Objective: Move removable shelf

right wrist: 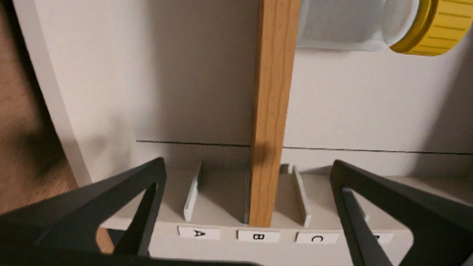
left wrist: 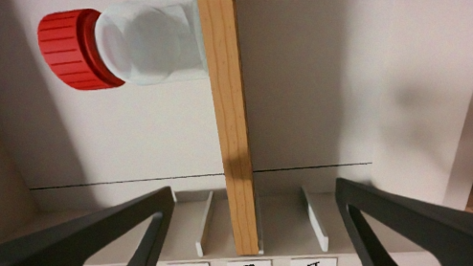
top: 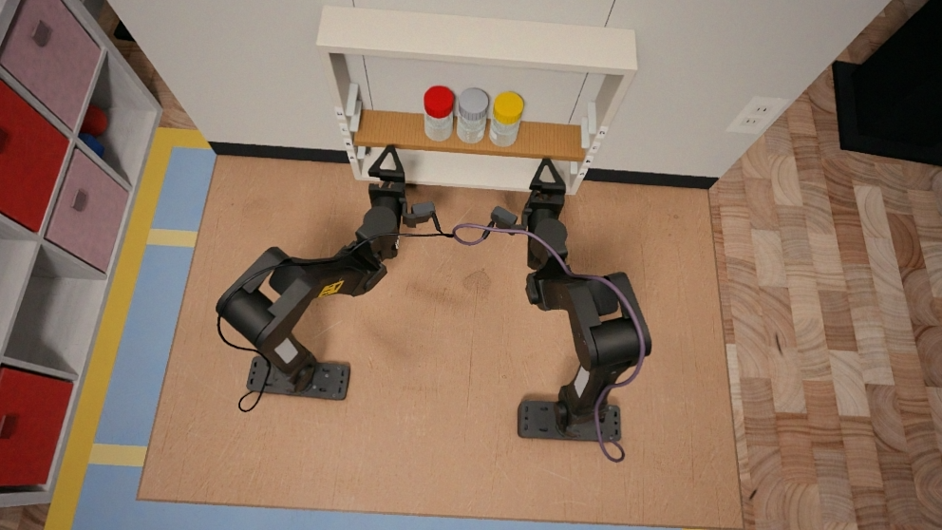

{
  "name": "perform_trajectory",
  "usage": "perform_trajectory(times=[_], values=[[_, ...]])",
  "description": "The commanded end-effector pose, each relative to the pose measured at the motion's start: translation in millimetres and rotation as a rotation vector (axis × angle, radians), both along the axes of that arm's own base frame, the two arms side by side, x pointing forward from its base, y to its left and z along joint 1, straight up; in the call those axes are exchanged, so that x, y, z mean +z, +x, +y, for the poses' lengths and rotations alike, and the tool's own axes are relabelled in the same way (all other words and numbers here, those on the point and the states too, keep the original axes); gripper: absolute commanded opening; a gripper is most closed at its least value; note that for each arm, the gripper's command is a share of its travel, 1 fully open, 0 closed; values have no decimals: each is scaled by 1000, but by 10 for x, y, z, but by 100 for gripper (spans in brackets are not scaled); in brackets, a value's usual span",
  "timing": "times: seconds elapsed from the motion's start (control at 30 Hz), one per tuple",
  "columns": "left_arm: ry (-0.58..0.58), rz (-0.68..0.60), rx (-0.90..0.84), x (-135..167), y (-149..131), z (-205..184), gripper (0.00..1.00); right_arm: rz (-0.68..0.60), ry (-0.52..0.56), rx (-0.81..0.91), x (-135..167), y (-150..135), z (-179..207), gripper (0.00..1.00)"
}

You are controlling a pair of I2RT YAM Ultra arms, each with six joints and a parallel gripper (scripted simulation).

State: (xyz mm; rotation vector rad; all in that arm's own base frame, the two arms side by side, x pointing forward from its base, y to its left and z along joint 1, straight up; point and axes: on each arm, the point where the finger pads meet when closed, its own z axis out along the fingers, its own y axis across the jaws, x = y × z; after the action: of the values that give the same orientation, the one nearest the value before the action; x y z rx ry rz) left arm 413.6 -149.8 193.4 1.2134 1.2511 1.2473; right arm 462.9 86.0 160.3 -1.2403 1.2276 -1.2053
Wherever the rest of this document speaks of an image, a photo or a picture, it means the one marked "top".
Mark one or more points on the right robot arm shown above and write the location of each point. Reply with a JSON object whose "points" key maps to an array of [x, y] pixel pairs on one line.
{"points": [[597, 345]]}

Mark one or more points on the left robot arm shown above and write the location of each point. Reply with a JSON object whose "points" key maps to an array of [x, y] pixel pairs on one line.
{"points": [[267, 324]]}

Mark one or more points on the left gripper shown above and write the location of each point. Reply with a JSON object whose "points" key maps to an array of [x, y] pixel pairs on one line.
{"points": [[393, 197]]}

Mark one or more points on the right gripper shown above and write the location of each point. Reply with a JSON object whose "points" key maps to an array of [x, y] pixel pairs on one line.
{"points": [[536, 209]]}

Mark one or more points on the white wall rack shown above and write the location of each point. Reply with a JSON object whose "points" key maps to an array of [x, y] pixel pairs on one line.
{"points": [[478, 40]]}

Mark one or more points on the glass bottle with grey cap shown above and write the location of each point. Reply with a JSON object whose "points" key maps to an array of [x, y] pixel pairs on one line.
{"points": [[472, 115]]}

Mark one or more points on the plastic bottle with red cap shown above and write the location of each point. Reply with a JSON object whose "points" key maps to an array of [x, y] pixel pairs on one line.
{"points": [[438, 113]]}

